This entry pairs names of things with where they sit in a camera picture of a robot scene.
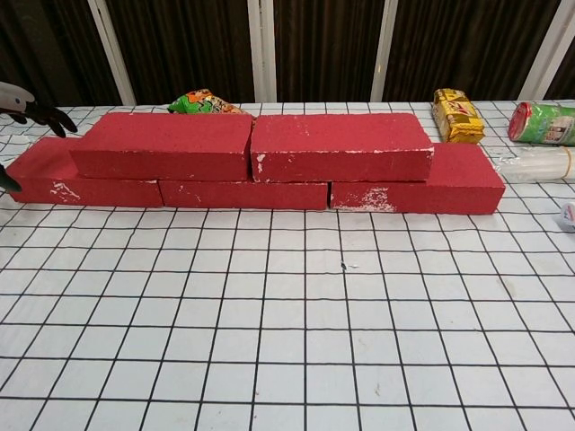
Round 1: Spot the green chip can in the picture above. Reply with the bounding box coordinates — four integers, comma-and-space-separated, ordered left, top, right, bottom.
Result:
508, 101, 575, 148

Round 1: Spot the white metal frame post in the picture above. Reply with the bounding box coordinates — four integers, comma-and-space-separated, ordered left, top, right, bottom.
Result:
87, 0, 136, 105
516, 0, 568, 101
370, 0, 402, 102
246, 0, 278, 103

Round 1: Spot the clear plastic water bottle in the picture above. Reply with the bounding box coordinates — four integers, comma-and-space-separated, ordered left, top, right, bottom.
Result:
558, 201, 575, 233

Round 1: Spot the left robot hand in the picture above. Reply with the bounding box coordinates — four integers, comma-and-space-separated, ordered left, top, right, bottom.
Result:
0, 81, 78, 192

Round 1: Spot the white checkered tablecloth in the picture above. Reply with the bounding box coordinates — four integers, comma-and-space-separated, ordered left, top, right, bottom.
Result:
0, 101, 575, 431

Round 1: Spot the green snack bag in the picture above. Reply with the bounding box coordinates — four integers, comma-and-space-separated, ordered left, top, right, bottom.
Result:
167, 88, 246, 119

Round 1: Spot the yellow biscuit pack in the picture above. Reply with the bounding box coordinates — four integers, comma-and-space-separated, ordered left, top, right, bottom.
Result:
432, 88, 488, 145

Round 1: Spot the clear plastic straw bundle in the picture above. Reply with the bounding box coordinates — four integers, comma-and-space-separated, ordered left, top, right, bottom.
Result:
491, 145, 575, 184

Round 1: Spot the red brick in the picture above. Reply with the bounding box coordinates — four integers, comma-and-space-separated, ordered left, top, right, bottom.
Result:
329, 143, 507, 216
158, 179, 330, 211
250, 113, 436, 184
7, 136, 164, 208
69, 112, 255, 182

